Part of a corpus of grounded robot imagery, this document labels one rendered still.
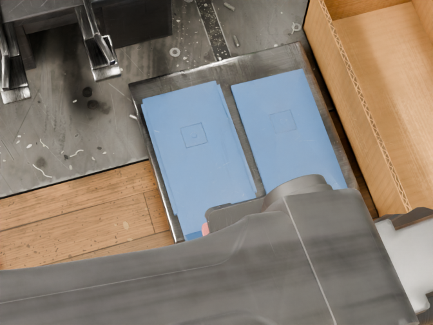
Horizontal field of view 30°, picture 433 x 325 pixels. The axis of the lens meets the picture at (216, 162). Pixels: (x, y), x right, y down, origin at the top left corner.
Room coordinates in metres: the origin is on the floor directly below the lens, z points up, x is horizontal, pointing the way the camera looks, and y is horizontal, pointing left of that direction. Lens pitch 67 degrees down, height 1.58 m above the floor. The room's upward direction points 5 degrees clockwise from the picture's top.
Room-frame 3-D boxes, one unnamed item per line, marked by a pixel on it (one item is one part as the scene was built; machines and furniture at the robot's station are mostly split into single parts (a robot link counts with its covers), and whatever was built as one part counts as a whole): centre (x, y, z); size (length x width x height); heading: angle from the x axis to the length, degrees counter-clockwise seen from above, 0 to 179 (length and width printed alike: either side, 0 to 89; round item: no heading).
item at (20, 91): (0.33, 0.18, 0.98); 0.07 x 0.02 x 0.01; 22
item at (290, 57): (0.31, -0.02, 0.91); 0.17 x 0.16 x 0.02; 112
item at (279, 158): (0.30, -0.07, 0.93); 0.15 x 0.07 x 0.03; 21
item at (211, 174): (0.28, 0.01, 0.93); 0.15 x 0.07 x 0.03; 22
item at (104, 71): (0.36, 0.11, 0.98); 0.07 x 0.02 x 0.01; 22
